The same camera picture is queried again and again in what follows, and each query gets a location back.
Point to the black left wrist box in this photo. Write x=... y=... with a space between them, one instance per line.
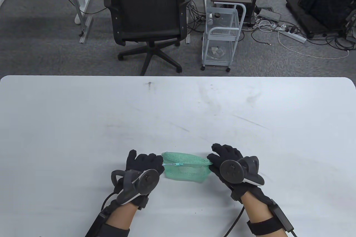
x=96 y=227

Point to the person's right hand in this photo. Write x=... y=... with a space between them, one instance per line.
x=225 y=152

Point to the person's left forearm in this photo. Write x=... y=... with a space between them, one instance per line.
x=122 y=217

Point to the crumpled clear plastic wrap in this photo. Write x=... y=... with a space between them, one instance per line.
x=218 y=52

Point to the gray hand controller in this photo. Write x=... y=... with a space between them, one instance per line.
x=147 y=182
x=232 y=171

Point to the person's left hand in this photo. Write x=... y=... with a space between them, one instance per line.
x=147 y=162

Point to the person's right forearm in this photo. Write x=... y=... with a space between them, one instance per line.
x=254 y=209

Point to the black equipment cart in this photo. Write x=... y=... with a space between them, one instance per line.
x=328 y=0

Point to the black wrist box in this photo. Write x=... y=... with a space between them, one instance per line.
x=281 y=214
x=96 y=227

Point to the black right wrist box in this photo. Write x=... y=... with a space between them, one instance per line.
x=281 y=214

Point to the black mesh office chair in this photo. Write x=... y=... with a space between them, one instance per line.
x=147 y=14

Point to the gray right hand controller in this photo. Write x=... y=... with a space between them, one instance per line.
x=232 y=171

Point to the aluminium floor profile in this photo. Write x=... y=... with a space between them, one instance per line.
x=85 y=30

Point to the white power strip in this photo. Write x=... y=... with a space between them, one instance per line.
x=292 y=36

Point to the gray left hand controller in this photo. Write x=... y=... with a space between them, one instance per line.
x=147 y=182

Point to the gray adapter box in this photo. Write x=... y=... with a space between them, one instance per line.
x=269 y=14

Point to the aluminium post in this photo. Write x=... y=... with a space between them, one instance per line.
x=188 y=37

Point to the green mesh toiletry bag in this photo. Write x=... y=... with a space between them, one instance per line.
x=186 y=174

